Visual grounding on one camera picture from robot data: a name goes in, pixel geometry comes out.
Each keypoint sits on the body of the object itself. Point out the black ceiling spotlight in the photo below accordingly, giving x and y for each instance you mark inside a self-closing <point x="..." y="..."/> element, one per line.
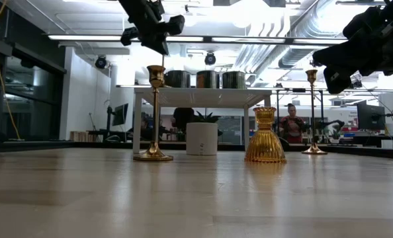
<point x="210" y="58"/>
<point x="101" y="62"/>

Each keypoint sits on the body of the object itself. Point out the tall brass candlestick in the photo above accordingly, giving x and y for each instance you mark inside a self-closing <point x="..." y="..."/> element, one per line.
<point x="312" y="76"/>
<point x="156" y="76"/>

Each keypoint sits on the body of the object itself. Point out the green succulent plant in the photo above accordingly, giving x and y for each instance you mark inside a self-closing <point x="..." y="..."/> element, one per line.
<point x="205" y="118"/>

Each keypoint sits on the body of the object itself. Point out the small green desk plant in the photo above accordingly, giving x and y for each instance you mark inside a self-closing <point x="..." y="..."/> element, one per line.
<point x="334" y="134"/>

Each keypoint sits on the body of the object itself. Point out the person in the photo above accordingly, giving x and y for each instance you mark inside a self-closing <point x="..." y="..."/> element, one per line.
<point x="292" y="127"/>

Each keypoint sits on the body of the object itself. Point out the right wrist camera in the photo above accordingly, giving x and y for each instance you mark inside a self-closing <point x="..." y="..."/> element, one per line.
<point x="391" y="26"/>

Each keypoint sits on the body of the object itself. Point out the white perforated metal shelf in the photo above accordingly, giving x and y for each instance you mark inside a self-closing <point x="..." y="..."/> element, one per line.
<point x="200" y="97"/>

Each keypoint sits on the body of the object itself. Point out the dark ribbed candle tin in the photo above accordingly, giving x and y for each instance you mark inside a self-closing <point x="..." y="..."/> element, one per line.
<point x="178" y="79"/>
<point x="233" y="80"/>

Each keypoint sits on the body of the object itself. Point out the long ceiling light bar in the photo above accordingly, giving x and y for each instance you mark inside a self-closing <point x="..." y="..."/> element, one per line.
<point x="84" y="37"/>

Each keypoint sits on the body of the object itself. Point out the dark office desk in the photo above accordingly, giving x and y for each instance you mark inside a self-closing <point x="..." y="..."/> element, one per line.
<point x="375" y="139"/>

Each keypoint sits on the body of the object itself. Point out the amber ribbed glass candle holder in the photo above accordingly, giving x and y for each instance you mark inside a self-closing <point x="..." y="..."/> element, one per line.
<point x="265" y="145"/>

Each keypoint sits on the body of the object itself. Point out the black metal rack frame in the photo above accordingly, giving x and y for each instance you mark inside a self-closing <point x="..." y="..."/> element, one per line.
<point x="321" y="112"/>

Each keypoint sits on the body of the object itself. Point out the black computer monitor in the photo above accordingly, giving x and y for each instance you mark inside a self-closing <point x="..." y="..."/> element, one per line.
<point x="121" y="114"/>
<point x="370" y="117"/>

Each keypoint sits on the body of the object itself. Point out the candle tin with orange label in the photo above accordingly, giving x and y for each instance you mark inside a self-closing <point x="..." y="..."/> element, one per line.
<point x="208" y="79"/>

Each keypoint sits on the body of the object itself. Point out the black aluminium table frame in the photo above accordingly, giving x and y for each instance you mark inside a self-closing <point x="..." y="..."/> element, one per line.
<point x="34" y="145"/>

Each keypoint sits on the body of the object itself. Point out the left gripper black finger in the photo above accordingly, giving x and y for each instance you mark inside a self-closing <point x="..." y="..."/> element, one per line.
<point x="163" y="43"/>
<point x="153" y="40"/>

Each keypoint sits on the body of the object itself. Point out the silver ceiling duct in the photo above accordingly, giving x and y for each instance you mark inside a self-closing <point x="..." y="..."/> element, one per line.
<point x="315" y="20"/>

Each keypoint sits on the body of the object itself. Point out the white plant pot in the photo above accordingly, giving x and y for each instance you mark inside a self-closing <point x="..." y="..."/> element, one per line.
<point x="201" y="139"/>

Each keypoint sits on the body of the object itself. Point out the wooden board stack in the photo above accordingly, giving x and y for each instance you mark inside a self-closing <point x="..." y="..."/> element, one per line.
<point x="79" y="136"/>

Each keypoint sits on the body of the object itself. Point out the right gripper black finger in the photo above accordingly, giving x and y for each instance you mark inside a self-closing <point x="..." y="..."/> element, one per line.
<point x="338" y="81"/>
<point x="342" y="57"/>

